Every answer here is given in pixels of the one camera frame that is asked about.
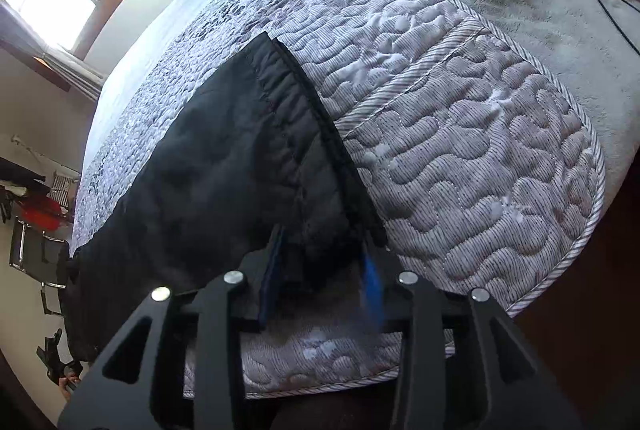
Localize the purple quilted bedspread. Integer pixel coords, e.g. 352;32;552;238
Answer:
70;0;607;400

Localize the black jacket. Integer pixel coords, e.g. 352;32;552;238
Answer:
60;31;388;366

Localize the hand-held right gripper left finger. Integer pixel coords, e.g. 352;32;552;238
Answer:
56;224;288;430

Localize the white wire basket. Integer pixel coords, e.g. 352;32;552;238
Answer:
47;171;81;211

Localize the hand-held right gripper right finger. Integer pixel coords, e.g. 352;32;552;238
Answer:
357;245;587;430

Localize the red hanging garment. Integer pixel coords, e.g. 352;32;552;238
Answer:
19;204;76;237

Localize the black metal-frame chair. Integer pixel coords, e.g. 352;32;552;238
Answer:
9;215;71;317

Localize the person's left hand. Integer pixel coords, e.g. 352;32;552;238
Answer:
57;372;83;402

